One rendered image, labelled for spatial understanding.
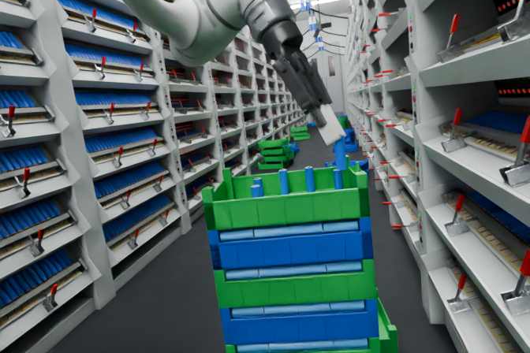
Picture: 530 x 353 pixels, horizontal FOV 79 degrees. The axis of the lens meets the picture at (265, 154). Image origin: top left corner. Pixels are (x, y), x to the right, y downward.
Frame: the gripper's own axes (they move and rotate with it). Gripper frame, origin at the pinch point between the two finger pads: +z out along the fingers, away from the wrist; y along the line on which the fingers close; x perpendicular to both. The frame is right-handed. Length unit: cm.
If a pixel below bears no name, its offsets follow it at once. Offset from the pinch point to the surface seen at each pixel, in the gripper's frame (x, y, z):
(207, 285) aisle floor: -92, -26, 29
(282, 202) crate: -11.0, 8.9, 9.0
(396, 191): -31, -105, 35
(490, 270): 10.2, -7.9, 35.9
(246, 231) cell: -19.6, 11.6, 10.8
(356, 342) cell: -15.3, 2.6, 39.6
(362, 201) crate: -0.4, 1.9, 15.1
